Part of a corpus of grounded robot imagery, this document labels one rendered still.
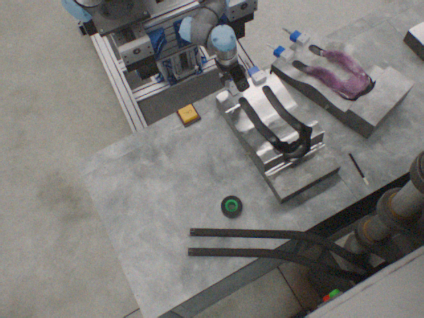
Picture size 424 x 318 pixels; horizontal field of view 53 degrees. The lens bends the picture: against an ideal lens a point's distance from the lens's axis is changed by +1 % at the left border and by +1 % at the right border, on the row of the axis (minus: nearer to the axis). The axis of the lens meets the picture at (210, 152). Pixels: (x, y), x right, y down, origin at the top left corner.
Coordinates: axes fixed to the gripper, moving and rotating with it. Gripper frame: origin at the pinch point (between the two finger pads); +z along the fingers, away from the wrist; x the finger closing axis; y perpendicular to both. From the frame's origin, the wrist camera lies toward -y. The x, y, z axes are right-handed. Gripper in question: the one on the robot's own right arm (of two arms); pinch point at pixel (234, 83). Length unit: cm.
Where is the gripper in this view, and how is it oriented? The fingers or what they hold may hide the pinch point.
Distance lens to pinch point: 169.9
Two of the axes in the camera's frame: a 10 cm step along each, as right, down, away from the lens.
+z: 1.3, 2.4, 9.6
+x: -8.6, 5.1, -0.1
